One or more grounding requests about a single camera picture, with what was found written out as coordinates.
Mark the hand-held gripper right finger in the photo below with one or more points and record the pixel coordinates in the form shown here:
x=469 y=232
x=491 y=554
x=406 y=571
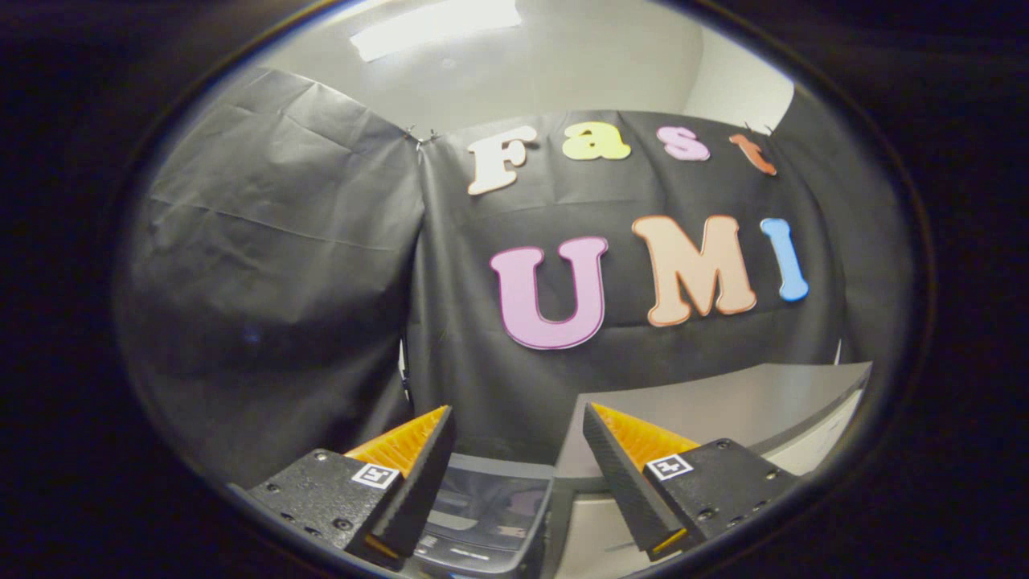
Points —
x=619 y=482

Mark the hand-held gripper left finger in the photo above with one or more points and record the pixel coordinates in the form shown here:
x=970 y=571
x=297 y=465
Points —
x=422 y=482

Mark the dark washing machine lid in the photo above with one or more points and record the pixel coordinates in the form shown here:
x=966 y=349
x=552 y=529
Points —
x=494 y=498

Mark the grey washing machine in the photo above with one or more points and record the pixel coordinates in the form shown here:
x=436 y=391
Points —
x=474 y=556

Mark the white cabinet with dark top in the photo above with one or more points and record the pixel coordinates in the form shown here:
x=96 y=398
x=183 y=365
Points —
x=723 y=402

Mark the black backdrop cloth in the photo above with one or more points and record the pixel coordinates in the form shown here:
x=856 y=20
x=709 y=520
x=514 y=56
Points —
x=281 y=281

